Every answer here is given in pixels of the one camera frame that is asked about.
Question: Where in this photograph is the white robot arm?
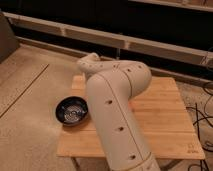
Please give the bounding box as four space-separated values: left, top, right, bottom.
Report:
77 53 161 171

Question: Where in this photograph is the black bowl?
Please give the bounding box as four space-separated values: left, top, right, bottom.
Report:
55 96 88 126

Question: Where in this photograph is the wooden table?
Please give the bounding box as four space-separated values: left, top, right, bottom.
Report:
57 77 205 160

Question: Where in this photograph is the grey cabinet corner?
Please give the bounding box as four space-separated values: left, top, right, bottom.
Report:
0 10 20 63

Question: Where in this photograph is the white window frame rail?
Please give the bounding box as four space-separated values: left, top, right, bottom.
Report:
4 12 213 64

